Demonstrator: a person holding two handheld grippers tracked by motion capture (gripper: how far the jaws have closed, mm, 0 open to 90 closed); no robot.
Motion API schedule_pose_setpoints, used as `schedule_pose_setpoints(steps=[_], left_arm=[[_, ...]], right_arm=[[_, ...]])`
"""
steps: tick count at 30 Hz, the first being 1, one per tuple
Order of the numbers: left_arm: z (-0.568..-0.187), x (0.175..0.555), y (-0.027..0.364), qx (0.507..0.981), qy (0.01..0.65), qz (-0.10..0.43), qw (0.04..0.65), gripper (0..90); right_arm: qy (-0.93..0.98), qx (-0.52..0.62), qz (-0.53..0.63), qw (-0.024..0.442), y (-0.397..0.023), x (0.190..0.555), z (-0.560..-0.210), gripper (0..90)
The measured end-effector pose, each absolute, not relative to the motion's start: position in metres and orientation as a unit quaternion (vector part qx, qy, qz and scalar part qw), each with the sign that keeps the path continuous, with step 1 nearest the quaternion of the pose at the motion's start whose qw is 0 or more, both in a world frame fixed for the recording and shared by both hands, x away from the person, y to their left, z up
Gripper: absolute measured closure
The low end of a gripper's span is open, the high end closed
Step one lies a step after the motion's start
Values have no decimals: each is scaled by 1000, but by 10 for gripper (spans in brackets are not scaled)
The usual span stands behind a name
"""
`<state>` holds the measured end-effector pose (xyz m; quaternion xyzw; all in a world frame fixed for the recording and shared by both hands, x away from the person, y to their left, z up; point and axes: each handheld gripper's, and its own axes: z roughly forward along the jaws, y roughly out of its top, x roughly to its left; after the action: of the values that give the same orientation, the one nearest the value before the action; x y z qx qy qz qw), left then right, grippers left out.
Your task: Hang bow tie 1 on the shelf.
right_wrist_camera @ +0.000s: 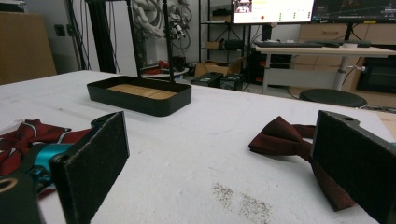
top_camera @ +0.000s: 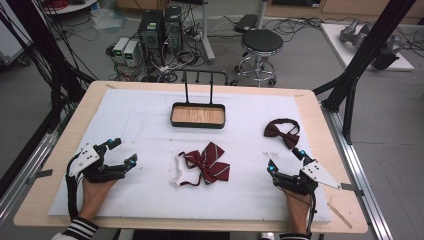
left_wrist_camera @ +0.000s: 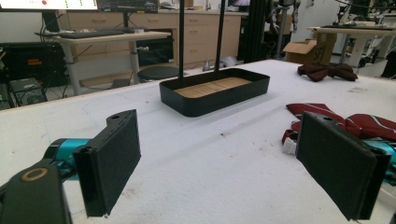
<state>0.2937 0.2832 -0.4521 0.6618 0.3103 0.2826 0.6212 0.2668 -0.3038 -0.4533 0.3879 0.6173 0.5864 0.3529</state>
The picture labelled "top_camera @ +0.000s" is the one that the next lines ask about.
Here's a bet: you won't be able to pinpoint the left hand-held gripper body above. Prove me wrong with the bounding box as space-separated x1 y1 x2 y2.
66 142 129 184

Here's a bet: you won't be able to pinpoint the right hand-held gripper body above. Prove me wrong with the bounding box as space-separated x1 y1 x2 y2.
272 159 343 197

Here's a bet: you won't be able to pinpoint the plain maroon bow tie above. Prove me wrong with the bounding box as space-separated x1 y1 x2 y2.
263 118 301 151

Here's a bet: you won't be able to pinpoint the striped maroon bow tie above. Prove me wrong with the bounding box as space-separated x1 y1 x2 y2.
170 141 232 188

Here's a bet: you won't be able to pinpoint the black hook rack wooden tray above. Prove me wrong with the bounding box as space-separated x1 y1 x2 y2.
169 68 231 130

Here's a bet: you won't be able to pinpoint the person's left hand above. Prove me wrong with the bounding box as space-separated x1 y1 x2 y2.
80 178 118 208

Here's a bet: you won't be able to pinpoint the person's right hand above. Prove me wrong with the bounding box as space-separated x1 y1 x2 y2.
282 190 313 218

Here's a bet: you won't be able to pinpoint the white foam mat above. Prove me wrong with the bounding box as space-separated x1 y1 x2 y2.
48 88 333 224

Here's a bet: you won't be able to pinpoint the thin wooden stick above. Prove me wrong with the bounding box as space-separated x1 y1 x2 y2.
326 201 354 230

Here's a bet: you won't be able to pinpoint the white power supply unit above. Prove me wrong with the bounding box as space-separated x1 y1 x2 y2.
122 40 141 68
112 36 130 64

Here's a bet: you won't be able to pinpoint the computer towers on floor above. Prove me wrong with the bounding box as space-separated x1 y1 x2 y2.
105 6 209 84

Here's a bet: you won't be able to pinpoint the large black computer tower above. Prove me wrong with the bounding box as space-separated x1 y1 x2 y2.
137 9 165 67

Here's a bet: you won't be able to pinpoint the white floor board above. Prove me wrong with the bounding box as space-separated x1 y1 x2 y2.
319 22 416 73

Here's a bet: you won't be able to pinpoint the black round stool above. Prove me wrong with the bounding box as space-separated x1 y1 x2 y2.
229 29 285 88

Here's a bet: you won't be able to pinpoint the clear plastic bag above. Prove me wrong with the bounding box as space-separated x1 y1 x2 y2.
90 7 128 32

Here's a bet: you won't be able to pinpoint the slim black computer tower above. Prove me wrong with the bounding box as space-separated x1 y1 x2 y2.
163 4 184 55

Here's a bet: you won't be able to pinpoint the grey stand leg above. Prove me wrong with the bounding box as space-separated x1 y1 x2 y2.
199 0 217 65

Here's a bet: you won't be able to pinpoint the round white table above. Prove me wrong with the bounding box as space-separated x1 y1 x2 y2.
41 0 100 16

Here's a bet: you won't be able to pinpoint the black flat box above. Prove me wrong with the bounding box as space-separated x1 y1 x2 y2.
233 13 260 34

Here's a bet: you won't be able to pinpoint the grey metal bracket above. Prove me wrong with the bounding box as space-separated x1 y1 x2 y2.
340 182 365 198
25 168 54 186

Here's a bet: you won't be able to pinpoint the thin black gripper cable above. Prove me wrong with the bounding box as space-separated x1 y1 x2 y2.
305 190 318 238

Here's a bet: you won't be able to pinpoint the black sleeved gripper cable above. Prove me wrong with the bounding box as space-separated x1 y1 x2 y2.
65 159 81 222

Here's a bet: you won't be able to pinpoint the aluminium rail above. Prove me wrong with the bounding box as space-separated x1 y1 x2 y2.
0 128 61 225
320 101 395 240

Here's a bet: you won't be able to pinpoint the black metal frame stand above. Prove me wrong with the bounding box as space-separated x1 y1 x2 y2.
312 0 418 146
0 0 97 134

